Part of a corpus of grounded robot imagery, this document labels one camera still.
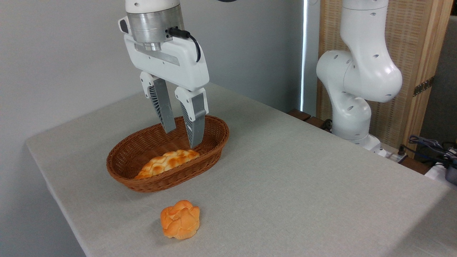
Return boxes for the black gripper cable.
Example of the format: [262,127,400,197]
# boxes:
[168,27,201,63]

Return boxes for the tangled dark cables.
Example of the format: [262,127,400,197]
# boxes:
[408,135,457,169]

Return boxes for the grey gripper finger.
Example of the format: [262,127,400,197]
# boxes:
[175,87,209,149]
[140,71,177,134]

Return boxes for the dark metal screen hinge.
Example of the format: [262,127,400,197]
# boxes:
[413,76,435,97]

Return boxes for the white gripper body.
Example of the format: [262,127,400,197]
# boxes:
[123,34,210,92]

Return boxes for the dark wooden board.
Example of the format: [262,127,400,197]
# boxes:
[287,109,311,121]
[305,116,333,133]

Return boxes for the long braided bread loaf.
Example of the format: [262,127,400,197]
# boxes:
[135,149,200,180]

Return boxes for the round knotted bread roll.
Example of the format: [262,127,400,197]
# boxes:
[160,200,200,240]

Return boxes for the dark grey round container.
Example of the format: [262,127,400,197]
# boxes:
[445,163,457,185]

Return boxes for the brown wicker basket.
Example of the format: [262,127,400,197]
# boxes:
[106,115,230,193]

